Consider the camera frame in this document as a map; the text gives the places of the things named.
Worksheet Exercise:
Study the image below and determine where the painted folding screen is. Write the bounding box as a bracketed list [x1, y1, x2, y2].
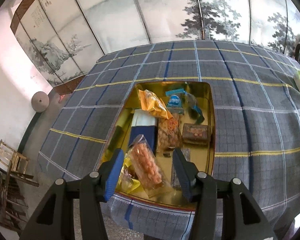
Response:
[10, 0, 300, 94]

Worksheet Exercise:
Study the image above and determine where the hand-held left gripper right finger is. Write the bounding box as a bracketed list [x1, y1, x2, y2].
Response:
[172, 148, 277, 240]

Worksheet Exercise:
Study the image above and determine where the small light wooden chair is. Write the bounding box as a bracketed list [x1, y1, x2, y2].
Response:
[0, 139, 39, 188]

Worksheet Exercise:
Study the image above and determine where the yellow candy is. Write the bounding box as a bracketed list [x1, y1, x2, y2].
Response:
[116, 155, 142, 193]

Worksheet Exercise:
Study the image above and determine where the clear packet of brown nuts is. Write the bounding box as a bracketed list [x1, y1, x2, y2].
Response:
[157, 114, 183, 153]

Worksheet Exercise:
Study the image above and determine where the light blue clear snack packet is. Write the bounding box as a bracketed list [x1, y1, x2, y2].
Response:
[185, 92, 205, 124]

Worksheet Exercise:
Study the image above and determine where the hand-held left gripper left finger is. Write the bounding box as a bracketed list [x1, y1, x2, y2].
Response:
[20, 148, 125, 240]

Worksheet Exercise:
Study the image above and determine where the clear packet of orange snacks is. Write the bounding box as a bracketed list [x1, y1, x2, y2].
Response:
[126, 134, 174, 198]

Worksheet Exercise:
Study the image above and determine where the blue and white snack packet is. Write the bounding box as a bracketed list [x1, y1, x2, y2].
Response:
[129, 109, 158, 155]

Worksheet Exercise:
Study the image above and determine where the blue candy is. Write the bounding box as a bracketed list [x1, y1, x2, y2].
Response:
[165, 88, 185, 115]

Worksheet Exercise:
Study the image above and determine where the round grey disc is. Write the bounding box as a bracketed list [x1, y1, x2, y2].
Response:
[31, 91, 50, 112]

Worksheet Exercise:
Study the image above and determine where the red and gold tin box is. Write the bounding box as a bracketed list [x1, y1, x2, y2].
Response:
[100, 81, 216, 212]

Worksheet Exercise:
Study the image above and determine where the orange snack packet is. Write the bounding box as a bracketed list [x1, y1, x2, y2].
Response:
[137, 89, 174, 120]

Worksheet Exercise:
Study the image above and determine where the brown cake packet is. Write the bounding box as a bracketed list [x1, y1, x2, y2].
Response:
[182, 123, 212, 145]

